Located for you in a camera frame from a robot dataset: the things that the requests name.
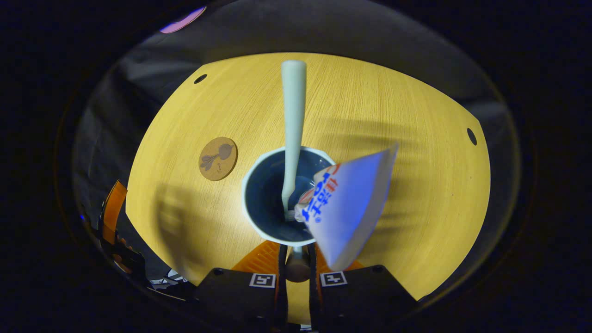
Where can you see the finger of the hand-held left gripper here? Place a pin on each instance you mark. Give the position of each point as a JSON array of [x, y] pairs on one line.
[[113, 208]]

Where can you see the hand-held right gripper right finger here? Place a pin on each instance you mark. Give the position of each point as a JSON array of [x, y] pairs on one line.
[[365, 300]]

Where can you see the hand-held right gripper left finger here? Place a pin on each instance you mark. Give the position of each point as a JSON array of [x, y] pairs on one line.
[[240, 300]]

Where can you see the round brown coaster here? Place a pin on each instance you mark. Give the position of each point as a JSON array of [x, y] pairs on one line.
[[218, 158]]

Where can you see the pale blue toothbrush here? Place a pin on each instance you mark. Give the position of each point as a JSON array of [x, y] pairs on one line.
[[293, 115]]

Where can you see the wooden desktop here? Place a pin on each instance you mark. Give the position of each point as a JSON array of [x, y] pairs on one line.
[[370, 106]]

